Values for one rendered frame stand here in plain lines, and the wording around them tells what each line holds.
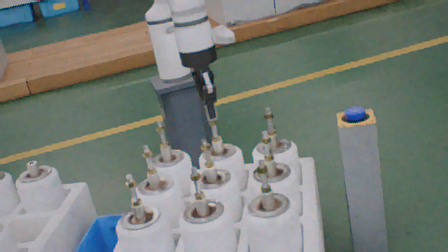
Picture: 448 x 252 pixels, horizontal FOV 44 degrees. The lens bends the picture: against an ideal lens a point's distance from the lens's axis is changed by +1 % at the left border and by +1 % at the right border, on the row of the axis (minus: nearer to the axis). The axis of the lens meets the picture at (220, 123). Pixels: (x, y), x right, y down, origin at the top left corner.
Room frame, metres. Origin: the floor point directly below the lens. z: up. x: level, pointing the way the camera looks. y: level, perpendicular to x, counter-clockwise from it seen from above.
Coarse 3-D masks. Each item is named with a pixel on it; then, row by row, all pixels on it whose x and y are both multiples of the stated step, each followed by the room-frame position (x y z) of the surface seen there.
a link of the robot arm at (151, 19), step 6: (156, 0) 1.59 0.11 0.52; (162, 0) 1.57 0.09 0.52; (156, 6) 1.57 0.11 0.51; (162, 6) 1.55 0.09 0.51; (168, 6) 1.54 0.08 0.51; (150, 12) 1.55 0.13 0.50; (156, 12) 1.53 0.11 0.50; (162, 12) 1.53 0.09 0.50; (168, 12) 1.53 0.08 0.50; (150, 18) 1.53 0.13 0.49; (156, 18) 1.52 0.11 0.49; (162, 18) 1.52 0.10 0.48; (168, 18) 1.53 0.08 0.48; (150, 24) 1.54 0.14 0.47
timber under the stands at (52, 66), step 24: (336, 0) 3.22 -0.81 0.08; (360, 0) 3.17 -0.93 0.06; (384, 0) 3.20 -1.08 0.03; (144, 24) 3.71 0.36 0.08; (216, 24) 3.24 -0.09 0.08; (240, 24) 3.11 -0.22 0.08; (264, 24) 3.06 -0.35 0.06; (288, 24) 3.09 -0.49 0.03; (48, 48) 3.54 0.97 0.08; (72, 48) 3.40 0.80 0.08; (96, 48) 3.26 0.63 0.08; (120, 48) 3.12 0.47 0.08; (144, 48) 3.01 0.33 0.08; (24, 72) 3.00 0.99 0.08; (48, 72) 2.89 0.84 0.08; (72, 72) 2.85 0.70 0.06; (96, 72) 2.87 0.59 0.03; (120, 72) 2.90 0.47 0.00; (0, 96) 2.78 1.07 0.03; (24, 96) 2.80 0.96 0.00
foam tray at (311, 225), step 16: (304, 160) 1.12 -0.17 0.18; (304, 176) 1.04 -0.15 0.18; (240, 192) 1.03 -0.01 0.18; (304, 192) 0.98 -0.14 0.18; (304, 208) 0.92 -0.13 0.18; (320, 208) 1.12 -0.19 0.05; (240, 224) 0.91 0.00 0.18; (304, 224) 0.87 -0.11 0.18; (320, 224) 0.99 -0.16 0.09; (176, 240) 0.93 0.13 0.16; (240, 240) 0.86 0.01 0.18; (304, 240) 0.82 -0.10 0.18; (320, 240) 0.88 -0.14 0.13
